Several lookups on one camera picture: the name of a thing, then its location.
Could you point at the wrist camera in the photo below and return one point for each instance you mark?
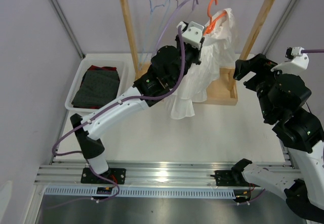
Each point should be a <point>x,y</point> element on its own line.
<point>192,33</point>
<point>297,62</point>

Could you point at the white slotted cable duct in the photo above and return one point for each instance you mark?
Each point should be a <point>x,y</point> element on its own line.
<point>207,193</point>

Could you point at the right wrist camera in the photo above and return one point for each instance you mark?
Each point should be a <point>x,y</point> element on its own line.
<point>297,62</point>

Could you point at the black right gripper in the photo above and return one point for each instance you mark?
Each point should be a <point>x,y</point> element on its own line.
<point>257,63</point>

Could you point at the dark folded garment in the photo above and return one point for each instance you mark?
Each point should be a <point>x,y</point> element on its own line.
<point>98,87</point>

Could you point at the orange plastic hanger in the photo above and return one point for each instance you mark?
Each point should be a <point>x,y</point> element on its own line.
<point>212,22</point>

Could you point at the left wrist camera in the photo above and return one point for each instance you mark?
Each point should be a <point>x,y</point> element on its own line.
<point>192,33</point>

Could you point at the purple plastic hanger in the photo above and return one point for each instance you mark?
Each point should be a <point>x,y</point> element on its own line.
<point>164,26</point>

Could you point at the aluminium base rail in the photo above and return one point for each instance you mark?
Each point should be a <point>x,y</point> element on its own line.
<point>151,174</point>

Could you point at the white skirt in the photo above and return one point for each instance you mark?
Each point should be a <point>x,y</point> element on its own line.
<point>218,51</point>

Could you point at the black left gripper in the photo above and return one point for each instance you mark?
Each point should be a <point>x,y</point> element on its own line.
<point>196,52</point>

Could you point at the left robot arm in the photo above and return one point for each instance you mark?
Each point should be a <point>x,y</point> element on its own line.
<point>163,77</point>

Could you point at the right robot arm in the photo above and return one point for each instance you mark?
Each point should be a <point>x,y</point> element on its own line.
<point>302,135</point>

